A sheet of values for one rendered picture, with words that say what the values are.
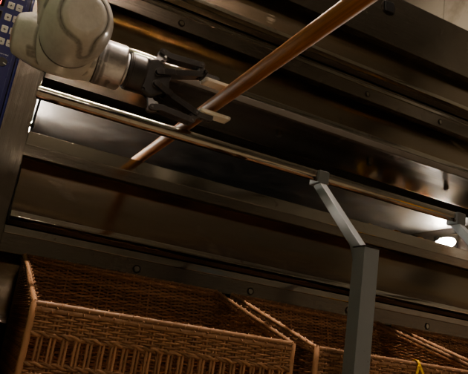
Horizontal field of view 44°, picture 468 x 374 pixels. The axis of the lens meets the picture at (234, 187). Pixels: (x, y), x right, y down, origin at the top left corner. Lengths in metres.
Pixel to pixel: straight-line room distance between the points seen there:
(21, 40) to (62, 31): 0.19
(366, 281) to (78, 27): 0.76
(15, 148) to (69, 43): 0.74
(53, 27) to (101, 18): 0.07
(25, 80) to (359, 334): 1.09
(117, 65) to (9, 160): 0.60
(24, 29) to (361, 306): 0.84
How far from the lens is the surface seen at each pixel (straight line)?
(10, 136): 1.65
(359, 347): 1.25
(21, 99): 1.68
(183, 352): 1.17
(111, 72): 1.12
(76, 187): 1.66
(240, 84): 1.11
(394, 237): 2.12
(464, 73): 2.57
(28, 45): 1.11
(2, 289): 1.59
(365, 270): 1.26
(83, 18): 0.93
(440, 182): 2.21
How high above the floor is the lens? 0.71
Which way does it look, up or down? 15 degrees up
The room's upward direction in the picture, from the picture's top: 9 degrees clockwise
